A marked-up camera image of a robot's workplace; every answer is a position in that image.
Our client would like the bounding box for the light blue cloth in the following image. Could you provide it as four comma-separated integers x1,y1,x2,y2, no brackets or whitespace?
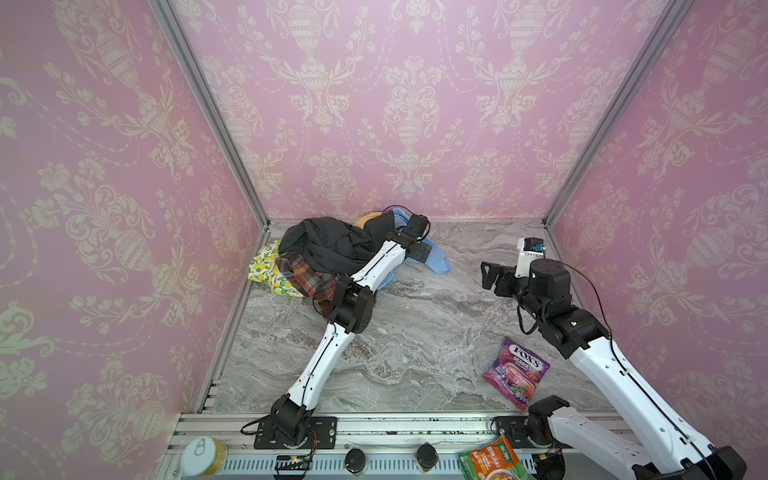
372,205,451,291

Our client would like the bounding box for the dark grey cloth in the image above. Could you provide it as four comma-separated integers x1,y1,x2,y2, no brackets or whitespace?
279,215,393,275

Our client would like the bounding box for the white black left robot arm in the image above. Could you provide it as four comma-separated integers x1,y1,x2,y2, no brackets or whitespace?
262,212,431,448

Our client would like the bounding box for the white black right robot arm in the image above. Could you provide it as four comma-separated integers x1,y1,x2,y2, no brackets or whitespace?
481,258,747,479

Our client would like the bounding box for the red brown plaid cloth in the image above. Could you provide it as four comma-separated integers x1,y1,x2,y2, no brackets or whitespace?
275,253,337,317

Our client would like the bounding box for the lemon print white cloth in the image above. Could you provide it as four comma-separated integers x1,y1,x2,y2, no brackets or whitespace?
248,239,302,298

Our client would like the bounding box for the purple Fox's candy bag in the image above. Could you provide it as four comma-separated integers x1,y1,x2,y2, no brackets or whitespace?
483,337,550,411

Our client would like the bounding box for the green orange snack packet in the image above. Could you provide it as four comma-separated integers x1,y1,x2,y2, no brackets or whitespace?
458,437,531,480

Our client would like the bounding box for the black round knob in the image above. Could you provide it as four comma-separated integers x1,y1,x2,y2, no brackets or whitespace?
344,447,368,476
415,442,439,473

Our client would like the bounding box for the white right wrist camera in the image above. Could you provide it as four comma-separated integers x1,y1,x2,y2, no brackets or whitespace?
515,237,545,278

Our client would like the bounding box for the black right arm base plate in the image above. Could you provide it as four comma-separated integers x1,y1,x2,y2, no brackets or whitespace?
491,415,540,449

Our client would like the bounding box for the grey aluminium right corner post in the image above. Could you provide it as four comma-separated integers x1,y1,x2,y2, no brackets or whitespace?
542,0,693,231

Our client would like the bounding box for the grey aluminium corner post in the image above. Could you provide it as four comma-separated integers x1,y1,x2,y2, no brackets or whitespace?
542,0,693,231
149,0,270,231

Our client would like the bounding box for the aluminium front frame rail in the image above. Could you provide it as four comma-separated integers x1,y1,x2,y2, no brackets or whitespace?
157,411,661,480

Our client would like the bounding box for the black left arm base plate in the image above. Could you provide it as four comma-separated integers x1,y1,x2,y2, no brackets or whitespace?
253,416,338,450

